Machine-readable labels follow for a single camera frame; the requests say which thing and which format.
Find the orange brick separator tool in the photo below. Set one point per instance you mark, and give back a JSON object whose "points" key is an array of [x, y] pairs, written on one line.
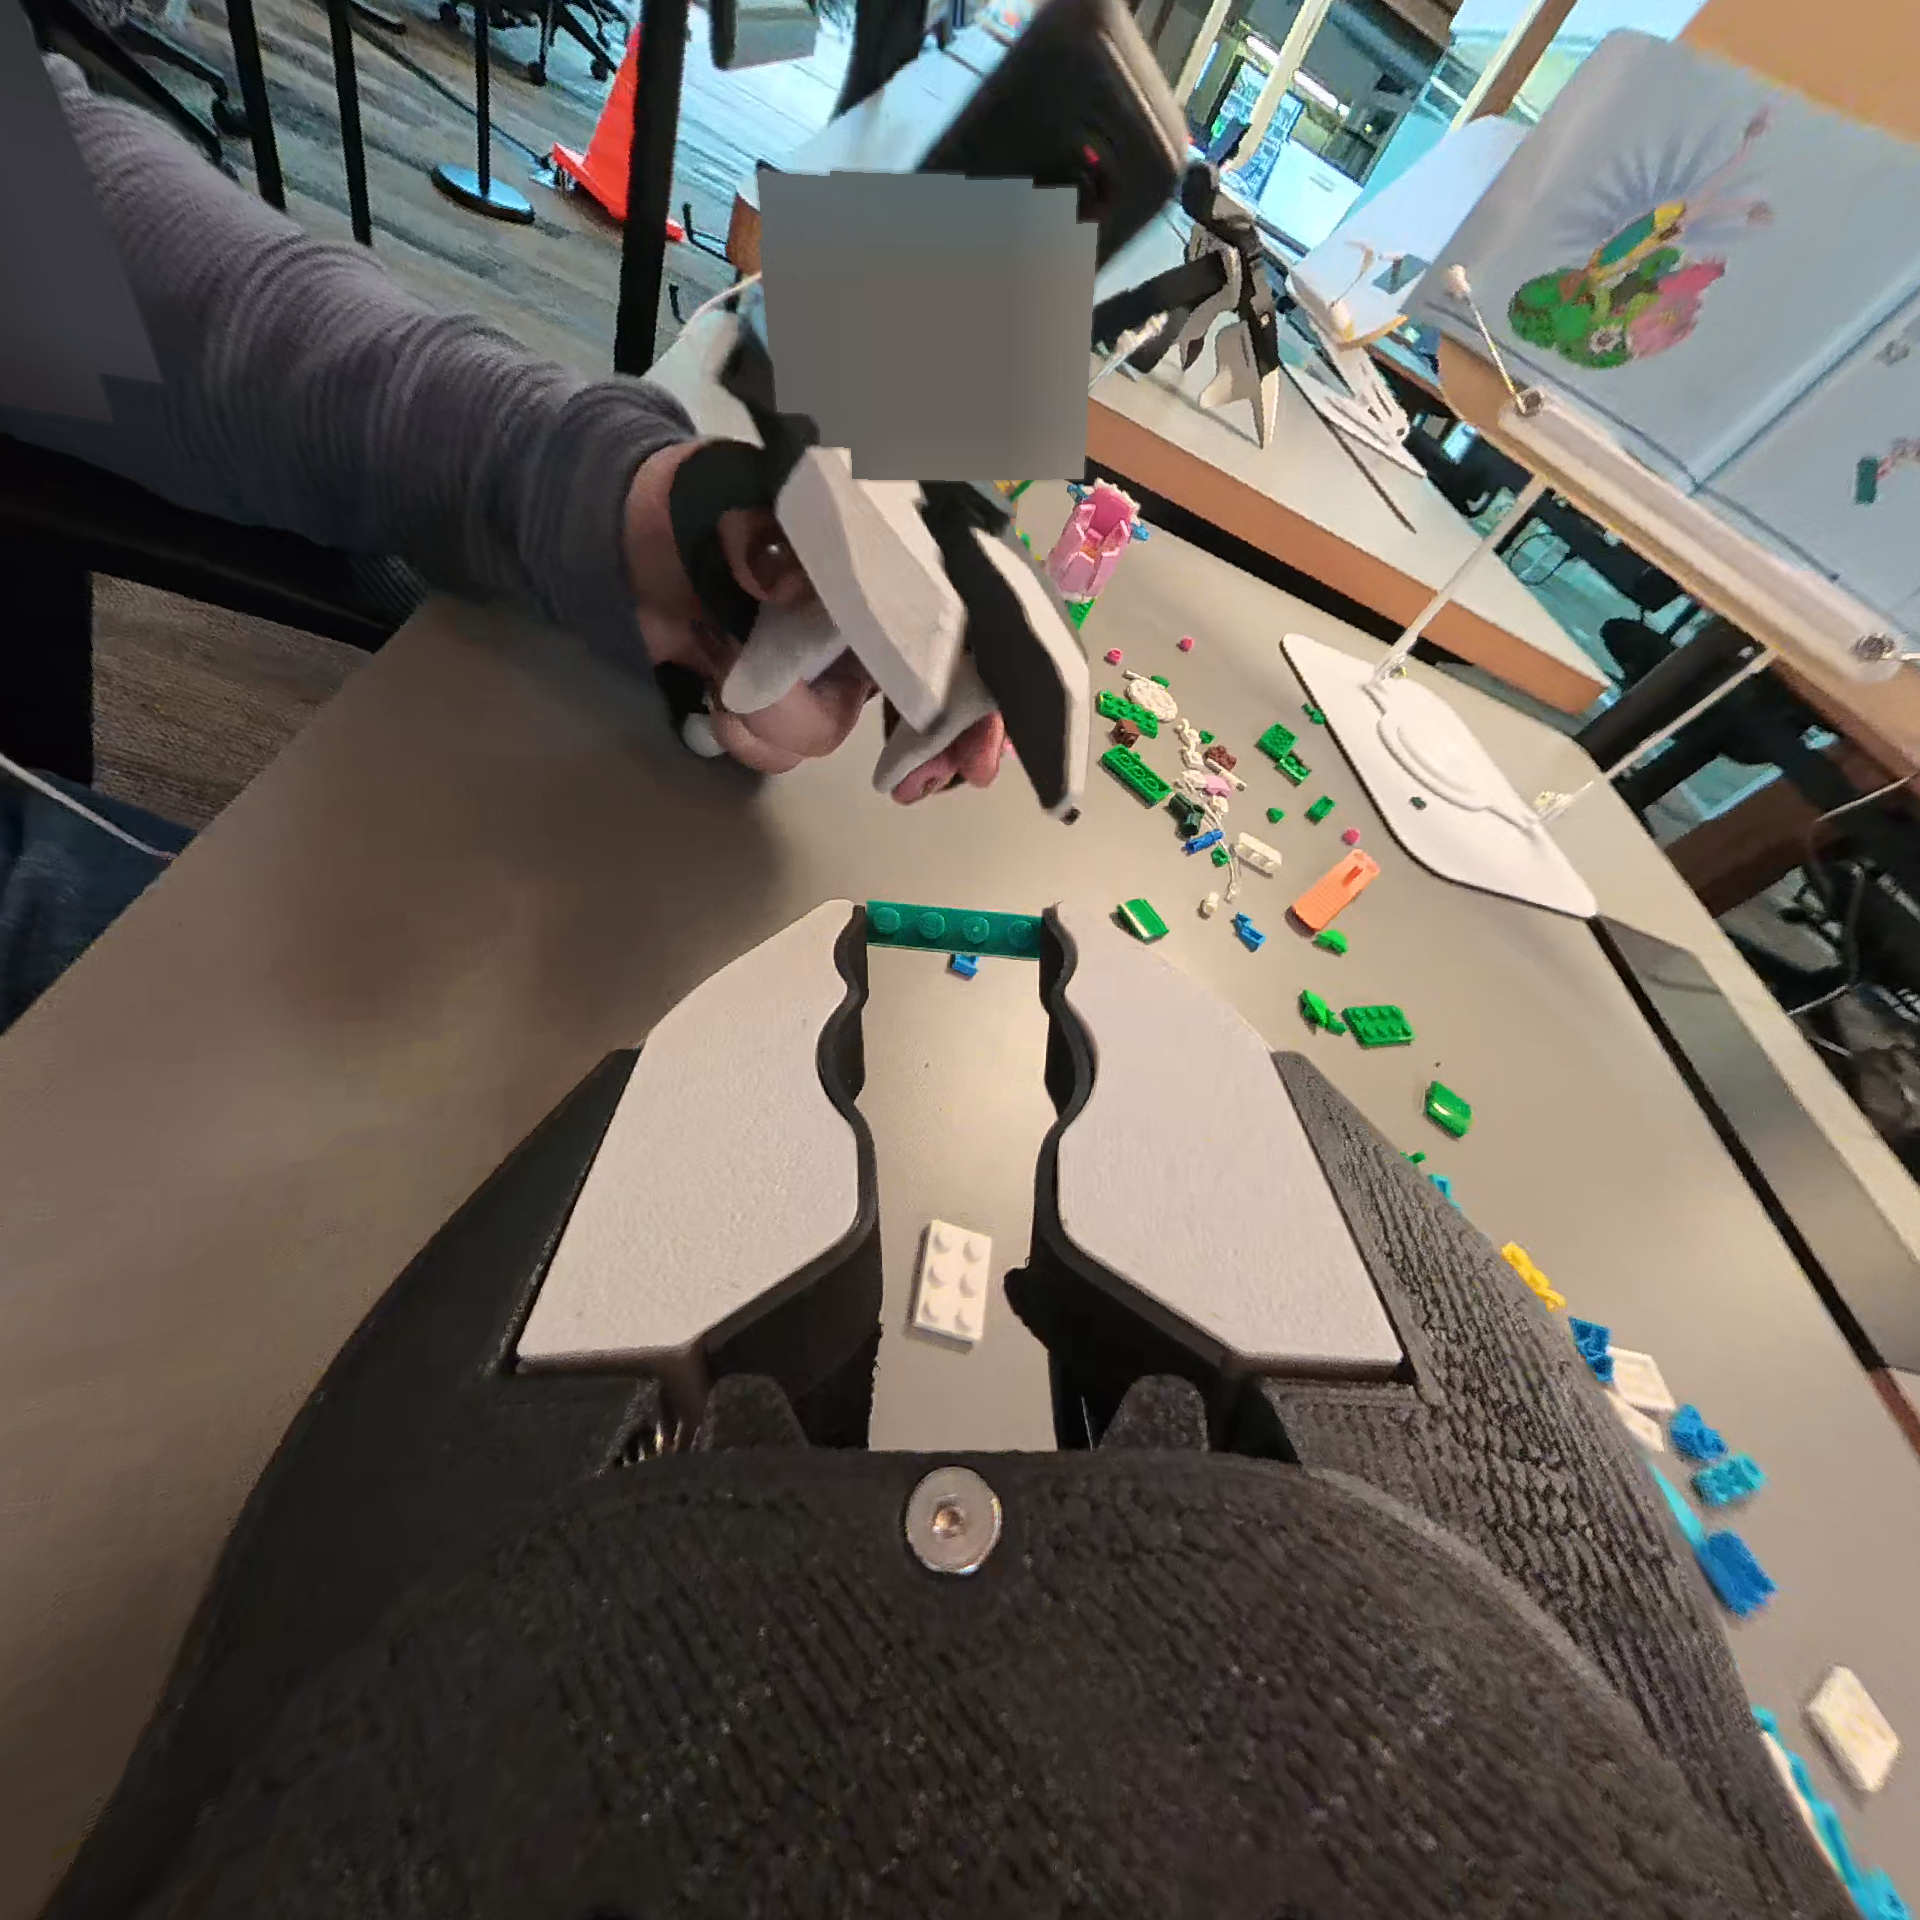
{"points": [[1335, 893]]}

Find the person's left hand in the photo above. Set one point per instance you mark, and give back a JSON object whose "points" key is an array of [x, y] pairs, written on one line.
{"points": [[794, 734]]}

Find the person's left forearm grey sleeve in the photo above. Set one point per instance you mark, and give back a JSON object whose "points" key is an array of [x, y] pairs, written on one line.
{"points": [[375, 404]]}

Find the white book stand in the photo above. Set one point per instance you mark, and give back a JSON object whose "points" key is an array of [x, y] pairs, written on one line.
{"points": [[1440, 781]]}

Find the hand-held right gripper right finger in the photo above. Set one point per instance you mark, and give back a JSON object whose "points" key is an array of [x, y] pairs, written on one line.
{"points": [[1200, 1170]]}

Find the black and white tripod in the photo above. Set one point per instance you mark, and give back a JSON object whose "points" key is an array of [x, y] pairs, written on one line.
{"points": [[1230, 300]]}

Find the brick instruction booklet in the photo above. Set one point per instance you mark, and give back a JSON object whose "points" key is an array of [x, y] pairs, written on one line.
{"points": [[1650, 195]]}

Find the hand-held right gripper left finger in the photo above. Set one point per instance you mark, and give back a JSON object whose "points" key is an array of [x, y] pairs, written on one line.
{"points": [[705, 1154]]}

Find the scatter of green small bricks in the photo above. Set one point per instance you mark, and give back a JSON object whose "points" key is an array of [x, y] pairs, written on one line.
{"points": [[1185, 750]]}

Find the black metal pole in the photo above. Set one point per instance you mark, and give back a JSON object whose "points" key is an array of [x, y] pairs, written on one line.
{"points": [[649, 180]]}

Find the green six-stud brick plate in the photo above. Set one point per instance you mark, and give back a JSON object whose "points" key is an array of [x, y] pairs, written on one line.
{"points": [[1376, 1023]]}

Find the orange traffic cone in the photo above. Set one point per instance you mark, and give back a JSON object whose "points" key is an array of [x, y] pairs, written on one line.
{"points": [[622, 142]]}

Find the grey desk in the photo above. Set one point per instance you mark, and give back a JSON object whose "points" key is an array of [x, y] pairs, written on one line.
{"points": [[375, 900]]}

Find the green sloped brick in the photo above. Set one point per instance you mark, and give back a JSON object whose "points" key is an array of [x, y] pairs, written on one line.
{"points": [[1449, 1106]]}

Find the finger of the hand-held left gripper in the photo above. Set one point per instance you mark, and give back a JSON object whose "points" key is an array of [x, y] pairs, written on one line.
{"points": [[1042, 691], [885, 600]]}

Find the long green toy brick plate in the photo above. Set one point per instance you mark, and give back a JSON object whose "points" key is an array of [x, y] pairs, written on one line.
{"points": [[944, 926]]}

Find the small green brick piece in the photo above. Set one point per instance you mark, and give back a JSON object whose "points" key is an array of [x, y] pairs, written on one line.
{"points": [[1320, 1011]]}

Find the light table with wooden edge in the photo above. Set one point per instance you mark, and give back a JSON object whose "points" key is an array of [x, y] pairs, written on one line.
{"points": [[1351, 495]]}

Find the white six-stud brick plate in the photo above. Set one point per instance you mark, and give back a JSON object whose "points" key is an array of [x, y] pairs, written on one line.
{"points": [[950, 1281]]}

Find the yellow toy brick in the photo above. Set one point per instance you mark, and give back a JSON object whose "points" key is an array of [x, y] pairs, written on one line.
{"points": [[1532, 1272]]}

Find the small green tilted brick plate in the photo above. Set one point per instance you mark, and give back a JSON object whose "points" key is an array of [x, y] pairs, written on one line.
{"points": [[1143, 919]]}

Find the black stanchion post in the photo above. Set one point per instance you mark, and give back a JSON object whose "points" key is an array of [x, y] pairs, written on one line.
{"points": [[483, 176]]}

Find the pink flower brick build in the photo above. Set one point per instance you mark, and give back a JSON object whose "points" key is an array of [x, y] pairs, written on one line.
{"points": [[1092, 541]]}

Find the person's leg in jeans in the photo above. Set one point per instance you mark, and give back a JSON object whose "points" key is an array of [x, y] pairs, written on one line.
{"points": [[61, 900]]}

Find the pile of blue mixed bricks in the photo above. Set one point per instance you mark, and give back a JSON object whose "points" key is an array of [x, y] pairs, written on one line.
{"points": [[1732, 1569]]}

